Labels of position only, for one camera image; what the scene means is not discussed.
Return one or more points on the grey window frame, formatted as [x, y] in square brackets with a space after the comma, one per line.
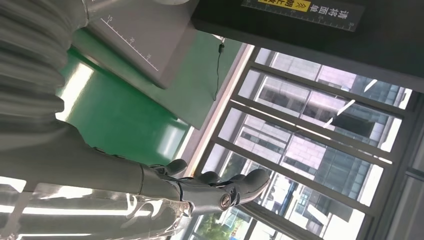
[288, 172]

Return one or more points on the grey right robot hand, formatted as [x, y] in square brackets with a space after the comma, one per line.
[82, 185]

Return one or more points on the black inbound scanner machine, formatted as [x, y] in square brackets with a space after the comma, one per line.
[298, 43]

